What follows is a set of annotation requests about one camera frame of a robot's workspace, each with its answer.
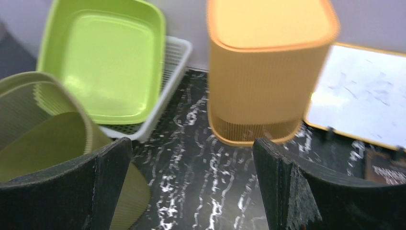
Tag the lime green plastic tray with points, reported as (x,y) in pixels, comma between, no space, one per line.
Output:
(109,54)

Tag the olive green mesh basket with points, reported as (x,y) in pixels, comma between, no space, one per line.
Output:
(42,125)

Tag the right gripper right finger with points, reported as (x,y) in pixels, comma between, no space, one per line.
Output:
(299,194)

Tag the orange mesh basket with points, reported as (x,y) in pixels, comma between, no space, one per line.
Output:
(264,62)

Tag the white perforated plastic basket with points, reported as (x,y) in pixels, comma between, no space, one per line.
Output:
(178,52)

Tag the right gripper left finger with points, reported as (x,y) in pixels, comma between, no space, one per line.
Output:
(79,194)

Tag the small whiteboard with yellow frame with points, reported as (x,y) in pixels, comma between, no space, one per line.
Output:
(361,94)

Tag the dark paperback book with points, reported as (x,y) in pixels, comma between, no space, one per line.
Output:
(385,168)

